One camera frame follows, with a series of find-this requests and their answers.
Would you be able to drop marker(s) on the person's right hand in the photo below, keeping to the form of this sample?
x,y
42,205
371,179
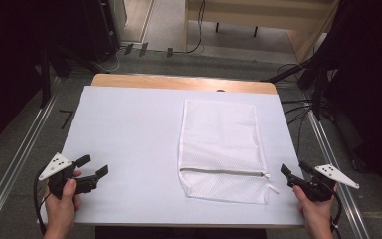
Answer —
x,y
316,214

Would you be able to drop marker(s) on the black equipment cabinet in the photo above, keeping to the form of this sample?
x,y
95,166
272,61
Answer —
x,y
101,30

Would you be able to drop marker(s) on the light wooden platform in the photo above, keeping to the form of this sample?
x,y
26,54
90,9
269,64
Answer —
x,y
262,16

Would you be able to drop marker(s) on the person's left hand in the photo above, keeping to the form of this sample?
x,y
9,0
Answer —
x,y
59,212

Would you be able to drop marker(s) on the white table cover sheet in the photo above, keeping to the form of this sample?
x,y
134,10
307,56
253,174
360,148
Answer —
x,y
129,139

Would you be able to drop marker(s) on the black curtain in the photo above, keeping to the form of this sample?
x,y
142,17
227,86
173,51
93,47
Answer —
x,y
371,83
6,66

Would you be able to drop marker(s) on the black metal stand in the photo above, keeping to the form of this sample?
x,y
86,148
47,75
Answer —
x,y
45,79

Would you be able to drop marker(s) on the wooden table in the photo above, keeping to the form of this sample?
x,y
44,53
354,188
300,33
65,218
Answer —
x,y
179,82

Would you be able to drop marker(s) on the aluminium floor rail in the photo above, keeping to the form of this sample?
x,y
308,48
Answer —
x,y
16,159
331,156

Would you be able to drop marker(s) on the black tripod stand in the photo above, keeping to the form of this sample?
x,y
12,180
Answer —
x,y
288,73

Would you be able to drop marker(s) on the person's dark clothing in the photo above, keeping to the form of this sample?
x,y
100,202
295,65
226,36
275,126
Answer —
x,y
179,233

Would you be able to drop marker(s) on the white mesh laundry bag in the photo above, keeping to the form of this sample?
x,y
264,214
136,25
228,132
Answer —
x,y
220,139

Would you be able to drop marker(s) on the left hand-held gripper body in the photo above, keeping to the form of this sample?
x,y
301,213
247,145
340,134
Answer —
x,y
55,166

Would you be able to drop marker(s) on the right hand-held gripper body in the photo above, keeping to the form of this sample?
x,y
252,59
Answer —
x,y
318,189

